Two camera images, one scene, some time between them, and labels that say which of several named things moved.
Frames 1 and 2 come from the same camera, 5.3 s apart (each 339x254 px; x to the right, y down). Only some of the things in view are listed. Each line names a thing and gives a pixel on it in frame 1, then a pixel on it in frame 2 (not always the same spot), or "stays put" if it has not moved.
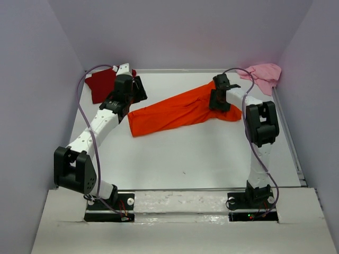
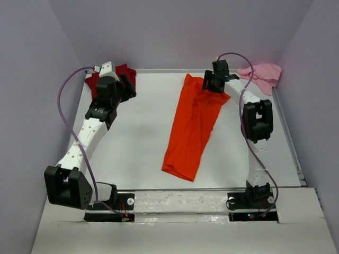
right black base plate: [237, 201] stays put
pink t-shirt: [266, 76] stays put
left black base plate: [124, 201] stays put
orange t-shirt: [192, 106] → [197, 112]
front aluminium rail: [181, 188] stays put
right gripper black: [226, 107] → [207, 77]
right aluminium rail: [299, 169] stays put
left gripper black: [140, 92] → [129, 90]
